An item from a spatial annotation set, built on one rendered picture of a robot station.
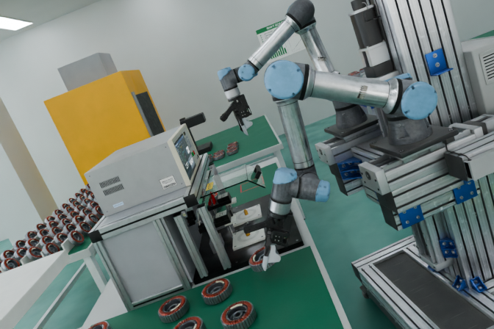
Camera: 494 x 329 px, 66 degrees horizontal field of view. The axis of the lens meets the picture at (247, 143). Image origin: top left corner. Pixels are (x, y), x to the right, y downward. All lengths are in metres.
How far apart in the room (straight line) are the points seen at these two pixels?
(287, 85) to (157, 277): 0.93
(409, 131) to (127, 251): 1.15
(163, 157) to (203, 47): 5.45
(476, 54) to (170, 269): 1.46
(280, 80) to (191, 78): 5.82
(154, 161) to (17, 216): 4.16
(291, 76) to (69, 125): 4.63
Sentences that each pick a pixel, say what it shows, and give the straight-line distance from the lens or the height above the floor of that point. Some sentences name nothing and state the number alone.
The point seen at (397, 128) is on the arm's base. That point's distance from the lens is 1.45.
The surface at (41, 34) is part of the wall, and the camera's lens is 7.69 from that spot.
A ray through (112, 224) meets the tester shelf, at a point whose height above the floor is 1.11.
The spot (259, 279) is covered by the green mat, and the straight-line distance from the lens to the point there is 1.49.
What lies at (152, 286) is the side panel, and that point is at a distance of 1.68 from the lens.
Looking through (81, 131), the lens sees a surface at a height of 1.40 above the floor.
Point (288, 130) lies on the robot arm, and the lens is 1.37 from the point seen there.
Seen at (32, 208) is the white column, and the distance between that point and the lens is 5.52.
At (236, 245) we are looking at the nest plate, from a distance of 1.72.
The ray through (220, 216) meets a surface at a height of 0.92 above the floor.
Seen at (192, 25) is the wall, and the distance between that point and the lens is 6.99.
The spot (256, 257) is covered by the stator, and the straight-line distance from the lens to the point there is 1.47.
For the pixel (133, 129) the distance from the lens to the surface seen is 5.32.
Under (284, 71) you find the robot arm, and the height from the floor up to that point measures 1.43.
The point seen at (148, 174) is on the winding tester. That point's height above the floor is 1.22.
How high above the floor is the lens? 1.51
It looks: 12 degrees down
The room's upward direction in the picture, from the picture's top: 21 degrees counter-clockwise
